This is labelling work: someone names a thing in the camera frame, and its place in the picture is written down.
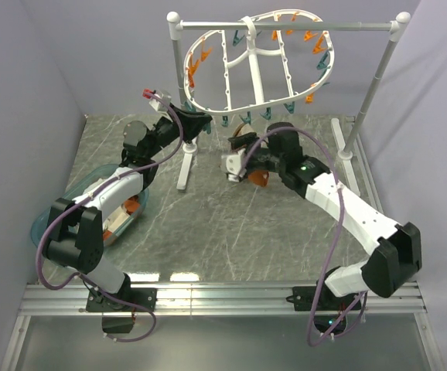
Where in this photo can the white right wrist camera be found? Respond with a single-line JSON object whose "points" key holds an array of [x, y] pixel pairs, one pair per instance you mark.
{"points": [[232, 165]]}

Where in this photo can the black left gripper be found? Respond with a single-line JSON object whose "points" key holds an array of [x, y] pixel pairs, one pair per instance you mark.
{"points": [[192, 123]]}

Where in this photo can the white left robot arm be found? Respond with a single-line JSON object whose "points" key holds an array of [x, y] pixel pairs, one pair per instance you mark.
{"points": [[74, 236]]}

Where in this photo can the orange underwear beige waistband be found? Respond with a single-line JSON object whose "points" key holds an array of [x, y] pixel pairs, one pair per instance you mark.
{"points": [[259, 178]]}

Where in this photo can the white oval clip hanger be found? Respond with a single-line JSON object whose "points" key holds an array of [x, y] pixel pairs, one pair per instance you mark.
{"points": [[247, 40]]}

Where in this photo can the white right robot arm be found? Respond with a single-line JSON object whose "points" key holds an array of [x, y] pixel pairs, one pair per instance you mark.
{"points": [[394, 253]]}

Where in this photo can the teal plastic basket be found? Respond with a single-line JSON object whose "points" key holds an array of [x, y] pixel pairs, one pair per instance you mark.
{"points": [[130, 216]]}

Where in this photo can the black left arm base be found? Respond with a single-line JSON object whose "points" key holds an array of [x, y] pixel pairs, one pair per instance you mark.
{"points": [[132, 299]]}

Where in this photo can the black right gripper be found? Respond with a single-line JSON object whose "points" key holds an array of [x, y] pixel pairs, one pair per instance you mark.
{"points": [[248, 139]]}

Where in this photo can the teal clothes peg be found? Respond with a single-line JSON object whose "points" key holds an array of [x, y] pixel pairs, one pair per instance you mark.
{"points": [[207, 128], [247, 118]]}

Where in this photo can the orange front clothes peg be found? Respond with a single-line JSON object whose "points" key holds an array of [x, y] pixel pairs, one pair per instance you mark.
{"points": [[309, 99]]}

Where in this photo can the teal front clothes peg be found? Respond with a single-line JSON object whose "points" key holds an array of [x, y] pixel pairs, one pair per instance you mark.
{"points": [[247, 118]]}

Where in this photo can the aluminium mounting rail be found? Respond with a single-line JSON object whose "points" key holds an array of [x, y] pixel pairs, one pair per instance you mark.
{"points": [[204, 299]]}

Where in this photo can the white drying rack stand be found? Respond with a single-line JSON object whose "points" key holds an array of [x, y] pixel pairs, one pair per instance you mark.
{"points": [[395, 28]]}

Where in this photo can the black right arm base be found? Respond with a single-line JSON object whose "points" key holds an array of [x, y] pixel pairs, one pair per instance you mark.
{"points": [[302, 299]]}

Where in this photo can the pale yellow cloth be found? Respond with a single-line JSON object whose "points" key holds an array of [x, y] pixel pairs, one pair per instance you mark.
{"points": [[115, 220]]}

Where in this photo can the orange cloth in basket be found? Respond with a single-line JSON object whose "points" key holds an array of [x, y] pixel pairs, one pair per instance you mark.
{"points": [[132, 204]]}

